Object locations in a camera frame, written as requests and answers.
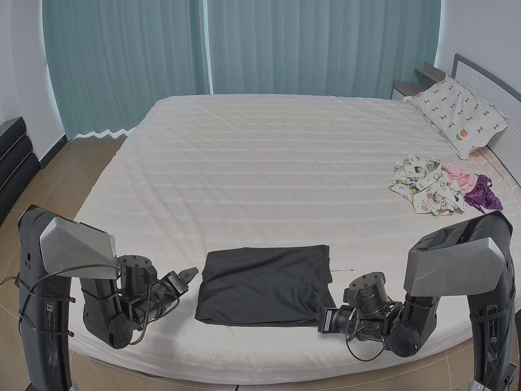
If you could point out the bed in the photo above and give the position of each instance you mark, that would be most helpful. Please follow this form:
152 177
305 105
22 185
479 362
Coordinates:
252 169

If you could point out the dark grey chest of drawers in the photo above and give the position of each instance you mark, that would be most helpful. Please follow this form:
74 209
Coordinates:
14 161

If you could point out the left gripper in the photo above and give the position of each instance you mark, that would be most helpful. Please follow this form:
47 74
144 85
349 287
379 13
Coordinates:
171 285

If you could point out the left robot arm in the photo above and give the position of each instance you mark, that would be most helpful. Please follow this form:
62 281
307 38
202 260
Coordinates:
69 283

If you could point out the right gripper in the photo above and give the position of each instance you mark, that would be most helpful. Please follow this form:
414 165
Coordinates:
336 319

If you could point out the pink garment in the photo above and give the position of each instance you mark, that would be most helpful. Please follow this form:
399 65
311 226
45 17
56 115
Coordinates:
458 175

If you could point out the purple garment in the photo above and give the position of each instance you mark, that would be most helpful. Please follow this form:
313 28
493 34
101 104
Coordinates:
482 198

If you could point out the blue-green curtain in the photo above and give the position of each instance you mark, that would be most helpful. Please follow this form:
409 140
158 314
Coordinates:
321 35
122 55

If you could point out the white printed pyjama garment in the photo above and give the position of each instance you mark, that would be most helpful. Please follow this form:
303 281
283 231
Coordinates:
423 187

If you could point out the white printed pillow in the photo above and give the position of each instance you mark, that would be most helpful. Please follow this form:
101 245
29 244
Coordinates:
460 116

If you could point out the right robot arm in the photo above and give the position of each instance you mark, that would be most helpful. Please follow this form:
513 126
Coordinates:
460 279

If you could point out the grey bedside table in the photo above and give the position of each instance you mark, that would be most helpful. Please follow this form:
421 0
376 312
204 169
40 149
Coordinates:
417 82

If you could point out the black T-shirt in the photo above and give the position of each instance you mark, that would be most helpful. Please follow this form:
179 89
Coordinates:
260 287

